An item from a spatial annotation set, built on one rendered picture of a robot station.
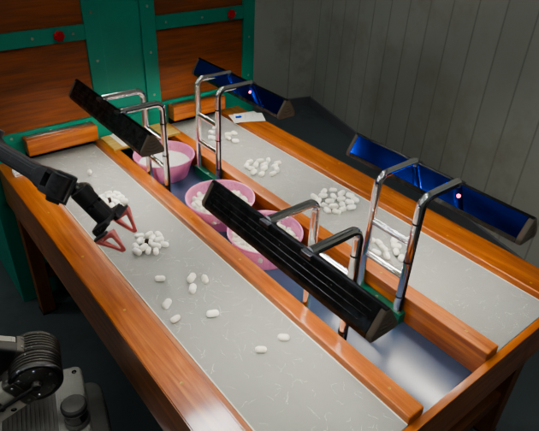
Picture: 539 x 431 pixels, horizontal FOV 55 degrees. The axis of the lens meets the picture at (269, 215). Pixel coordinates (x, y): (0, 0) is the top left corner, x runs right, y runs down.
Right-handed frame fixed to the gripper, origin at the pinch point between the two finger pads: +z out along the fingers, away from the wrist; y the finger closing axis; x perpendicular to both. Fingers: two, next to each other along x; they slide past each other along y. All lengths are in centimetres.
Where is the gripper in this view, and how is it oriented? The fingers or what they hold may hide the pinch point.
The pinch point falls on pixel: (127, 239)
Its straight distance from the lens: 156.0
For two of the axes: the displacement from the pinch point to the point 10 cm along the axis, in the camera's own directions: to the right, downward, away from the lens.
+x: 7.9, -4.6, -4.1
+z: 6.0, 7.1, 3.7
